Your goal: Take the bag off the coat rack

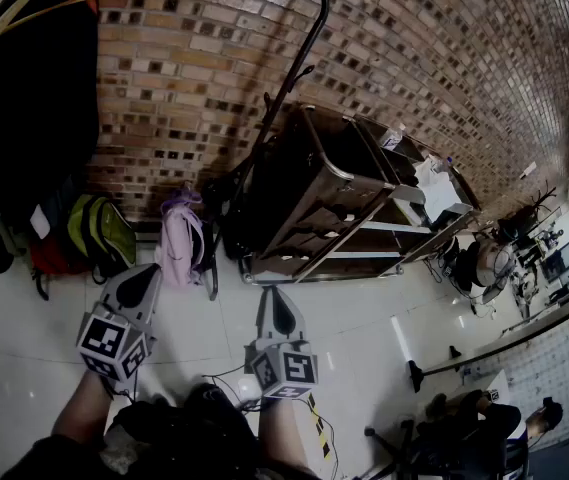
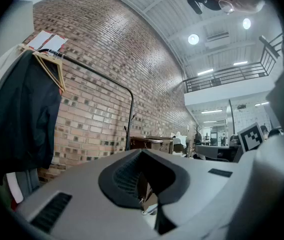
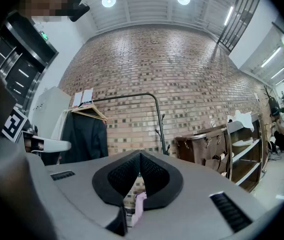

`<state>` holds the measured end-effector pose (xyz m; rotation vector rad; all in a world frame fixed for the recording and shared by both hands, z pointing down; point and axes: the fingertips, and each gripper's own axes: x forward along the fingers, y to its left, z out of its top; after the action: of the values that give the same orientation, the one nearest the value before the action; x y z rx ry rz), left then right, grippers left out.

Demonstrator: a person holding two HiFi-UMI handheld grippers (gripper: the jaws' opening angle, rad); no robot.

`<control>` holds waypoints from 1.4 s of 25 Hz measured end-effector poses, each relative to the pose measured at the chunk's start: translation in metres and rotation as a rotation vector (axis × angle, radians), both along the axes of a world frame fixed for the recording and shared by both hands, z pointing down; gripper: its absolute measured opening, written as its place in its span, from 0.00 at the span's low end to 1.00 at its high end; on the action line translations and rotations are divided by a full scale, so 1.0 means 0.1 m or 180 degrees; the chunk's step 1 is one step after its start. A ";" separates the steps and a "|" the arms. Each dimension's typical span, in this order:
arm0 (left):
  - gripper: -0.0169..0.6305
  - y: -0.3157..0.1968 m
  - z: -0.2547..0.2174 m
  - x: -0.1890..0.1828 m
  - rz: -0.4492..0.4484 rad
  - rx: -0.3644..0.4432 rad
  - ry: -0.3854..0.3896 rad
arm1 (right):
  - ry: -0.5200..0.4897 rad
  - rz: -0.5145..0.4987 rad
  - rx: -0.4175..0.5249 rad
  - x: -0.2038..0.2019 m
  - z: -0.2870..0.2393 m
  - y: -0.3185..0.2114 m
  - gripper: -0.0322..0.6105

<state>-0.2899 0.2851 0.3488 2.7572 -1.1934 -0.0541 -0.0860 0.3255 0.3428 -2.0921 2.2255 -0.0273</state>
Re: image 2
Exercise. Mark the ceiling air vent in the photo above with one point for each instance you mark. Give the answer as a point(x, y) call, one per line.
point(217, 38)

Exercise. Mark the wooden clothes hanger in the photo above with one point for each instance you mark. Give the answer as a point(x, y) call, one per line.
point(25, 48)
point(60, 77)

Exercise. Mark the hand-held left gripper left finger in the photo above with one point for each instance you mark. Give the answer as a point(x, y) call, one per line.
point(86, 184)

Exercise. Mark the long ceiling light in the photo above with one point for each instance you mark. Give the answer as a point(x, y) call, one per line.
point(205, 71)
point(240, 63)

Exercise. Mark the white cabinet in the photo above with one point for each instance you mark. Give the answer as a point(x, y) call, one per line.
point(19, 21)

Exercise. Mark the red bag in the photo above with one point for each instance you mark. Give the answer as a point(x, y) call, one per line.
point(14, 204)

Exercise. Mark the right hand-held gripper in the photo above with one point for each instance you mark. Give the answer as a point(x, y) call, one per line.
point(251, 136)

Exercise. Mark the clear eyeglasses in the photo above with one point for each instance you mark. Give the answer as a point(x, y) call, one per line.
point(226, 6)

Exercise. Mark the black balcony railing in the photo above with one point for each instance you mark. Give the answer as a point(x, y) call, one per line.
point(231, 75)

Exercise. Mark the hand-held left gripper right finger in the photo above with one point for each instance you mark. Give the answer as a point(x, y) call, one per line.
point(201, 189)

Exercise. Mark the white cloth bundle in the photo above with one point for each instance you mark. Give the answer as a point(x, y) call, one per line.
point(14, 187)

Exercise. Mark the grey garment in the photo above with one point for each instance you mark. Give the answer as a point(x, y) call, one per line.
point(30, 181)

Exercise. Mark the white paper sheet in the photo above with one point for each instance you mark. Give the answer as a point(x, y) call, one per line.
point(40, 39)
point(55, 42)

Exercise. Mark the long black pole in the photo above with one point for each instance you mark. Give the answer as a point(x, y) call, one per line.
point(132, 106)

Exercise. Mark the black coat stand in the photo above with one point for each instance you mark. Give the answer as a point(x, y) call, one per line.
point(197, 134)

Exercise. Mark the grey desk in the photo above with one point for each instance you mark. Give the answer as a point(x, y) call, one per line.
point(214, 152)

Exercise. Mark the black jacket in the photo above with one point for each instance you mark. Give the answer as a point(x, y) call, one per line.
point(19, 114)

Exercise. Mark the round ceiling light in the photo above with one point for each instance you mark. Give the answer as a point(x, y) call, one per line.
point(193, 39)
point(246, 23)

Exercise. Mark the white plastic bag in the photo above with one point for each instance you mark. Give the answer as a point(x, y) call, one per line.
point(179, 136)

